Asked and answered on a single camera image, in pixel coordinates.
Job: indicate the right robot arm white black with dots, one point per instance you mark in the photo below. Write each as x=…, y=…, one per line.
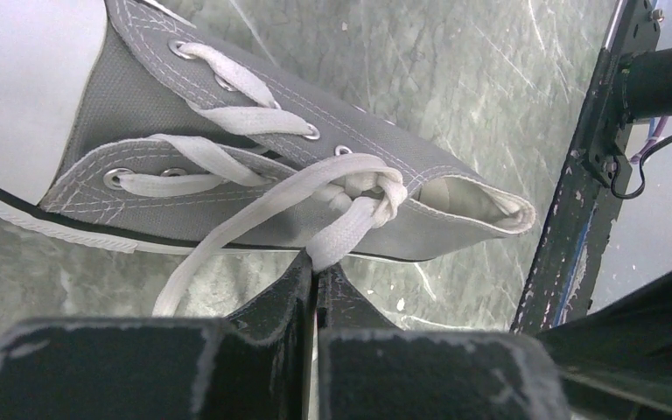
x=642, y=86

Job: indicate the grey canvas sneaker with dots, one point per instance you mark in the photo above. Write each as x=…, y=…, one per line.
x=88, y=87

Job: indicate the white shoelace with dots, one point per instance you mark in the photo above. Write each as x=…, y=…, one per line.
x=362, y=187

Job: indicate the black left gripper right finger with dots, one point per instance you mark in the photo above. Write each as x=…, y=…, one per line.
x=368, y=368

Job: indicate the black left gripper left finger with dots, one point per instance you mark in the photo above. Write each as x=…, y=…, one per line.
x=251, y=364

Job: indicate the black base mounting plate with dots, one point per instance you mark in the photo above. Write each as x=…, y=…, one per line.
x=575, y=233

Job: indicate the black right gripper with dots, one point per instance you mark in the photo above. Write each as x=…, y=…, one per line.
x=617, y=362

